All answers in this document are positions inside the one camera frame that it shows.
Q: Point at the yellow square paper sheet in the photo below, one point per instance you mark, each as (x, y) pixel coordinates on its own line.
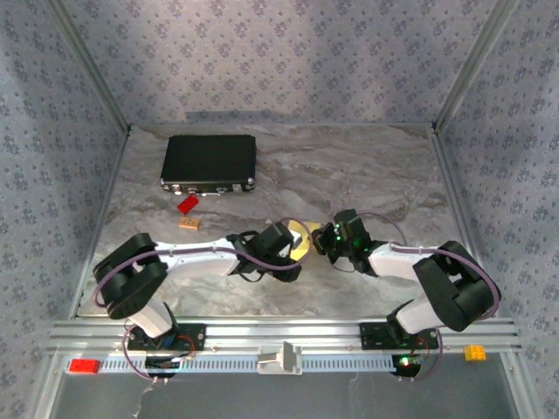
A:
(314, 226)

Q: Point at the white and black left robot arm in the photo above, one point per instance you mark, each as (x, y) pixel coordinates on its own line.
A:
(196, 262)

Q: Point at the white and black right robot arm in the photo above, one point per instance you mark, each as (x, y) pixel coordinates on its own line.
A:
(393, 262)

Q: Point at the small wooden block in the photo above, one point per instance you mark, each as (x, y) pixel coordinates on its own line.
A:
(190, 223)

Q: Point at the small red toy brick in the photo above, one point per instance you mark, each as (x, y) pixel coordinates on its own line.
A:
(188, 204)

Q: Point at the black hard case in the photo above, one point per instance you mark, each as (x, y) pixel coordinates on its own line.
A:
(205, 157)

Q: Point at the black controller board with LED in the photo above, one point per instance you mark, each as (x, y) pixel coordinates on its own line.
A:
(161, 364)
(406, 364)

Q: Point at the yellow toy brick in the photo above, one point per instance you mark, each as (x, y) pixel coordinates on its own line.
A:
(474, 352)

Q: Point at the large red toy brick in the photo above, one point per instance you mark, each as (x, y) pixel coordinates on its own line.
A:
(85, 366)

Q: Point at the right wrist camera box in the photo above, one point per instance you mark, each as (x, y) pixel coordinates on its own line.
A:
(341, 230)

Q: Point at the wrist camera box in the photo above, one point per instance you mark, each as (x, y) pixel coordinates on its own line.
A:
(298, 238)
(341, 230)

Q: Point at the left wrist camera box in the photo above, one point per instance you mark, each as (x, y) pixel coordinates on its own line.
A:
(298, 238)

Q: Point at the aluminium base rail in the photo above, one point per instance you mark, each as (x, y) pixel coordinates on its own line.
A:
(284, 327)

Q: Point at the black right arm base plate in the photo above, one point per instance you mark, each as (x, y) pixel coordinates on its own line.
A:
(371, 336)

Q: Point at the aluminium table side rail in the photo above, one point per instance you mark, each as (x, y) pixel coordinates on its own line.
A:
(110, 192)
(454, 192)

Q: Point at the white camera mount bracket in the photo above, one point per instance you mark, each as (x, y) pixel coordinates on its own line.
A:
(279, 364)

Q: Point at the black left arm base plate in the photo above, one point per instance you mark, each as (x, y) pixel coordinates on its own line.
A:
(196, 336)

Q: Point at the aluminium frame post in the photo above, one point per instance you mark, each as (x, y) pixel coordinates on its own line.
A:
(94, 65)

